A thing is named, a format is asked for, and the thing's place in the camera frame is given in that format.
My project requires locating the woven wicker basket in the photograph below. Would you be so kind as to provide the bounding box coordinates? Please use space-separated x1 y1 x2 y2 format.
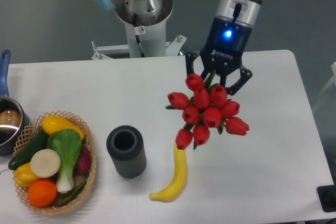
8 111 97 215

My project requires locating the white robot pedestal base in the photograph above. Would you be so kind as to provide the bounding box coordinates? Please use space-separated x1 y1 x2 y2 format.
91 21 187 60

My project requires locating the yellow bell pepper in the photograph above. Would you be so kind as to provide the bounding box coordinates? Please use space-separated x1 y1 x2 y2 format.
13 162 39 188

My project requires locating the black device at edge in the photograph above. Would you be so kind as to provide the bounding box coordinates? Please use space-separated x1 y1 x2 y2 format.
317 185 335 212

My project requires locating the dark grey ribbed vase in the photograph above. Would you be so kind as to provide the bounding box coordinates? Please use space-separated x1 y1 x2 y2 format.
106 125 146 179

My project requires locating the green cucumber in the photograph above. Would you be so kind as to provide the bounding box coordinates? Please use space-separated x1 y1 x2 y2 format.
8 130 49 170

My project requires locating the yellow squash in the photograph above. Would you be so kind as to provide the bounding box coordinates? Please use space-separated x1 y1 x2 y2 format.
41 115 85 140

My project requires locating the beige round disc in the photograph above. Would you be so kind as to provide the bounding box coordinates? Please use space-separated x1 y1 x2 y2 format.
30 149 61 178

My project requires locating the orange fruit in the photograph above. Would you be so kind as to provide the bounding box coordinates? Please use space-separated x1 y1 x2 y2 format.
28 179 57 207

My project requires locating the green chili pepper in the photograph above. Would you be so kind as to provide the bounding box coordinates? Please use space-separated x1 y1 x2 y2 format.
55 180 87 208

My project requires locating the yellow banana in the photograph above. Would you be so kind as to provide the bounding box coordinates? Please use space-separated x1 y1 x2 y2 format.
149 143 187 202

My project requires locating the green bok choy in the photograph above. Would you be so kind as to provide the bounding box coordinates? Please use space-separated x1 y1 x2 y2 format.
47 129 82 194

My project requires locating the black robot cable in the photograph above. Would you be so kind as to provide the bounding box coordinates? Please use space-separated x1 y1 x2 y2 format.
132 13 145 58

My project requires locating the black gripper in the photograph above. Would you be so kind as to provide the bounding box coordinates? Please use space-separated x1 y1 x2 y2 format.
185 18 253 95

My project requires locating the blue handled saucepan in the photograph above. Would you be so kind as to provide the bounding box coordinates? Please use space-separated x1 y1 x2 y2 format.
1 49 30 156

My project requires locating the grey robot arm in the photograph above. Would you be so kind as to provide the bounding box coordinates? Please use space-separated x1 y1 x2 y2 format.
94 0 263 95

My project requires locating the red tulip bouquet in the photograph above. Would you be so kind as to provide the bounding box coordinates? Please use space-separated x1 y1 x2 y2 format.
166 71 249 150

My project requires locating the purple sweet potato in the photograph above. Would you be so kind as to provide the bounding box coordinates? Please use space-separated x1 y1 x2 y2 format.
76 145 91 173

